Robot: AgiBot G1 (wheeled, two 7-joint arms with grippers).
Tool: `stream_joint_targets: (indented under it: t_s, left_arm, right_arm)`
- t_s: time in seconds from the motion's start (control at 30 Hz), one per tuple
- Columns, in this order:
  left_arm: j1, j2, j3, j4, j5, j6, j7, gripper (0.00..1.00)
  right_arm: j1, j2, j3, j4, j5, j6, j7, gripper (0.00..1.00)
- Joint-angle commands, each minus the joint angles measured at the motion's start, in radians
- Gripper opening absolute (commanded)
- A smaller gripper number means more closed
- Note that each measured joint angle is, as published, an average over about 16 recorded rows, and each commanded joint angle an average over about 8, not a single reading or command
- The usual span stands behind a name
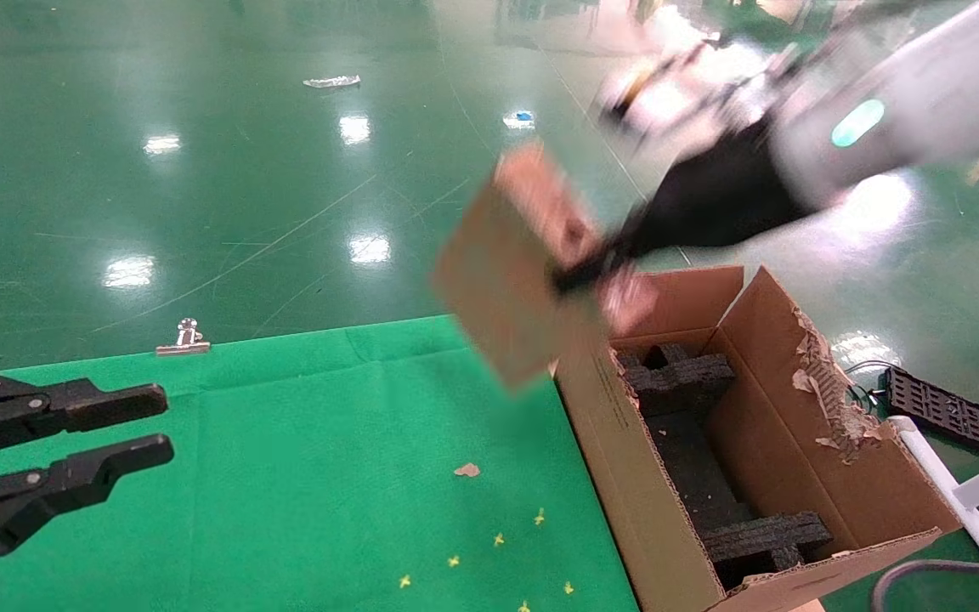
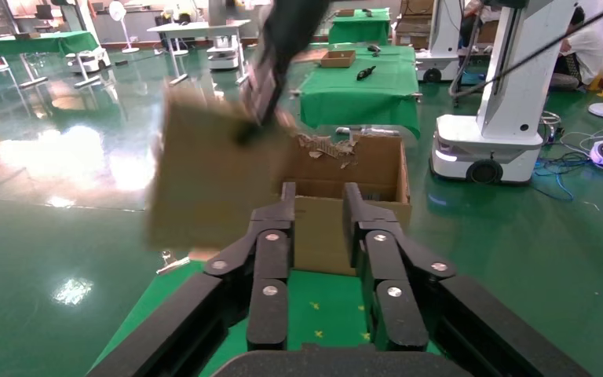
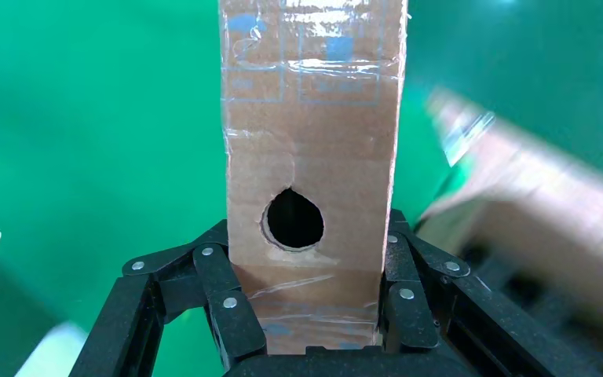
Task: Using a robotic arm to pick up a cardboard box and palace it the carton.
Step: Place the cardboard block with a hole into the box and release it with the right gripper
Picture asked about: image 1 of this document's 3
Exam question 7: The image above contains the white pipe frame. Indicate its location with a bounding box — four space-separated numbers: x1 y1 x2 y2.
887 415 979 609

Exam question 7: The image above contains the brown cardboard piece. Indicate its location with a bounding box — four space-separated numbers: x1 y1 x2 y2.
430 140 626 392

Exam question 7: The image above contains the silver binder clip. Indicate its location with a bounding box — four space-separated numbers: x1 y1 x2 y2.
156 318 212 356

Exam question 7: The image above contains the black foam insert block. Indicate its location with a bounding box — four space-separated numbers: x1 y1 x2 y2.
615 343 737 417
700 510 833 589

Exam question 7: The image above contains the grey hose cable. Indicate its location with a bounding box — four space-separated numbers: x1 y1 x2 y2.
870 559 979 612

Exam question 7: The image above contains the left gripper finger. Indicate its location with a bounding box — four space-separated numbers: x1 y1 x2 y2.
0 433 174 592
0 371 169 464

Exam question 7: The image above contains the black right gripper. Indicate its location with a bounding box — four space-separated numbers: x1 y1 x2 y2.
553 115 822 294

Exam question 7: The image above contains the black perforated plastic panel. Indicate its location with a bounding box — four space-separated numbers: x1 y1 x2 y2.
880 365 979 460

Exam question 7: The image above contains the green tablecloth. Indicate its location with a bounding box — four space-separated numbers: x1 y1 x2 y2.
0 314 639 612

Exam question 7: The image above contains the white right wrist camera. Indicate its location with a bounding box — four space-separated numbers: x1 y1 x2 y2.
596 51 762 141

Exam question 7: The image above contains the thin wire bundle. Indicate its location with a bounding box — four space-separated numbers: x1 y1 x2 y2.
842 359 890 417

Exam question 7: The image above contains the black foam base pad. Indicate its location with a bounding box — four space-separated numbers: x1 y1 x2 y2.
642 408 754 532

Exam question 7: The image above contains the large open cardboard carton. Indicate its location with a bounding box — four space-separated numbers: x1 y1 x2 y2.
553 265 964 612

